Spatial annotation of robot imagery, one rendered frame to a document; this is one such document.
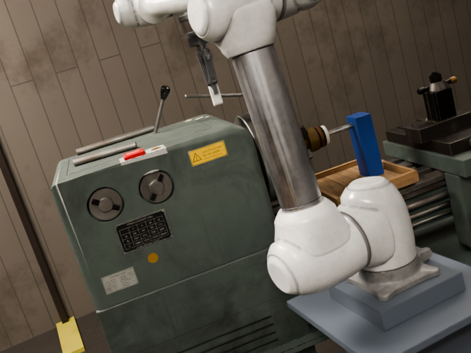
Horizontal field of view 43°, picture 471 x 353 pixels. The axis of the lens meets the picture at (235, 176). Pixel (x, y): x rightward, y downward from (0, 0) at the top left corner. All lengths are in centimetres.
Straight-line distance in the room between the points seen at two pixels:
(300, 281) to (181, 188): 52
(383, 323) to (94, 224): 82
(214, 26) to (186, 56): 276
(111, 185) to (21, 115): 223
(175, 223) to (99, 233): 22
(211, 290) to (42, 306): 240
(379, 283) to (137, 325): 72
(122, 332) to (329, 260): 73
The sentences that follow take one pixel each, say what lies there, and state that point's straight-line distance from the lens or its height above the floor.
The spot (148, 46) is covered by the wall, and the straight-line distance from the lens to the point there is 398.
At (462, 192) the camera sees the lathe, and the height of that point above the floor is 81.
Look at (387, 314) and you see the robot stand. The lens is 148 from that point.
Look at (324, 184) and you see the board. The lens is 220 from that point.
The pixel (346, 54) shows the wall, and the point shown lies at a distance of 456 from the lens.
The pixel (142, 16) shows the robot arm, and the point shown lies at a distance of 180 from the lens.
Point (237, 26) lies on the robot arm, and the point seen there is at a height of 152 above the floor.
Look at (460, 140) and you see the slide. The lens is 208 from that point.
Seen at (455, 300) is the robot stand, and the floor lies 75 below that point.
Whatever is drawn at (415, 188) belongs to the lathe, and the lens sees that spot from 209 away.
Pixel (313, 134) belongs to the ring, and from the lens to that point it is 204.
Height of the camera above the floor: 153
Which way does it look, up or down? 14 degrees down
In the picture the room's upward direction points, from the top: 17 degrees counter-clockwise
